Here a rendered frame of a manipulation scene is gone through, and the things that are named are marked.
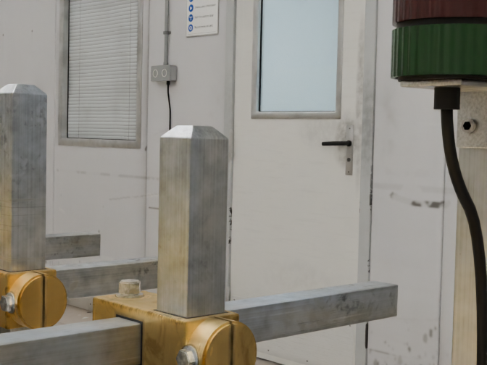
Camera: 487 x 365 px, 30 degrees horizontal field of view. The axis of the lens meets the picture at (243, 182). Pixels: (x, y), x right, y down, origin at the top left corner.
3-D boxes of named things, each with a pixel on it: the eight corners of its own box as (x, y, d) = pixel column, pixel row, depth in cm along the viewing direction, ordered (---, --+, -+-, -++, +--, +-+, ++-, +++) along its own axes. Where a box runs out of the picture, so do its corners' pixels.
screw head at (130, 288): (132, 292, 72) (132, 277, 72) (148, 296, 70) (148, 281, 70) (110, 295, 71) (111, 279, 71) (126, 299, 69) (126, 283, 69)
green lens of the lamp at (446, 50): (440, 83, 47) (441, 40, 47) (546, 80, 42) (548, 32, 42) (364, 77, 43) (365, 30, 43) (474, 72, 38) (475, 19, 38)
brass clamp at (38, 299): (2, 303, 92) (2, 254, 92) (73, 326, 82) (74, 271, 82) (-57, 310, 88) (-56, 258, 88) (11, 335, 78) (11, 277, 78)
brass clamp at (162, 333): (148, 350, 74) (150, 289, 74) (263, 387, 64) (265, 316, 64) (84, 361, 70) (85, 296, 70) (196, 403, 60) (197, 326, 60)
